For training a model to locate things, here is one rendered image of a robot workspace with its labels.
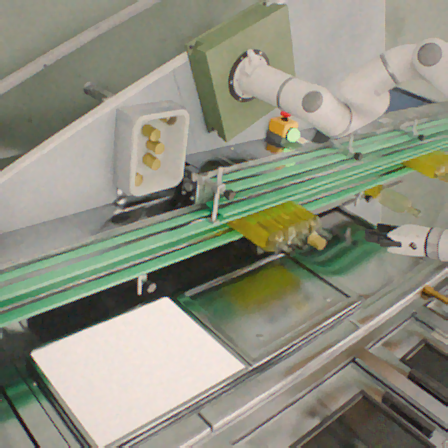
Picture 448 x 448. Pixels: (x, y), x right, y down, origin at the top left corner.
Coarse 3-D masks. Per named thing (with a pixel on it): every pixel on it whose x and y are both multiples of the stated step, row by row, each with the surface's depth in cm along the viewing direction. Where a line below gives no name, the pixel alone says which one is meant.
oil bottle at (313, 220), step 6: (282, 204) 165; (288, 204) 165; (294, 204) 166; (294, 210) 162; (300, 210) 163; (306, 210) 163; (300, 216) 160; (306, 216) 160; (312, 216) 161; (312, 222) 158; (318, 222) 160; (312, 228) 159
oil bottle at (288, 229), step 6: (264, 210) 160; (270, 210) 160; (264, 216) 157; (270, 216) 157; (276, 216) 158; (270, 222) 154; (276, 222) 154; (282, 222) 155; (288, 222) 155; (282, 228) 152; (288, 228) 152; (294, 228) 153; (288, 234) 151; (294, 234) 153; (288, 240) 152
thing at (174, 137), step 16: (176, 112) 134; (160, 128) 142; (176, 128) 141; (144, 144) 141; (176, 144) 143; (160, 160) 148; (176, 160) 145; (144, 176) 146; (160, 176) 147; (176, 176) 147; (144, 192) 140
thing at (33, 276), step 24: (312, 192) 173; (192, 216) 148; (216, 216) 150; (240, 216) 153; (120, 240) 133; (144, 240) 135; (168, 240) 137; (48, 264) 121; (72, 264) 122; (96, 264) 123; (0, 288) 111; (24, 288) 112
